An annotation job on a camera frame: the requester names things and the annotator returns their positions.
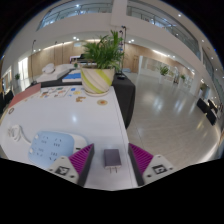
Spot white sculpted model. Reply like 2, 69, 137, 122
35, 63, 76, 84

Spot potted plant in striped pot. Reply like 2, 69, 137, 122
79, 29, 125, 98

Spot recessed ceiling lights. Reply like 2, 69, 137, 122
66, 3, 209, 44

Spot flat red mat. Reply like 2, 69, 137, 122
8, 83, 42, 109

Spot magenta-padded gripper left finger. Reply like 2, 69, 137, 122
47, 143, 96, 187

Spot black-covered furniture group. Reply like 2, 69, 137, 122
0, 89, 15, 114
196, 97, 219, 126

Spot purple-grey charger block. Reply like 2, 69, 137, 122
103, 148, 123, 174

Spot white coiled cable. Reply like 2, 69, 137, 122
6, 124, 33, 146

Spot light blue power strip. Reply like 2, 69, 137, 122
28, 130, 88, 170

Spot large background potted plant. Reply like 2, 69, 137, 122
158, 65, 170, 77

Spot black-clothed table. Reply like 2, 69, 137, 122
24, 71, 137, 129

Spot black piano with screen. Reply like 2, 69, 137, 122
69, 53, 93, 68

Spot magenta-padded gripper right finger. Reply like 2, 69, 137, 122
127, 143, 175, 187

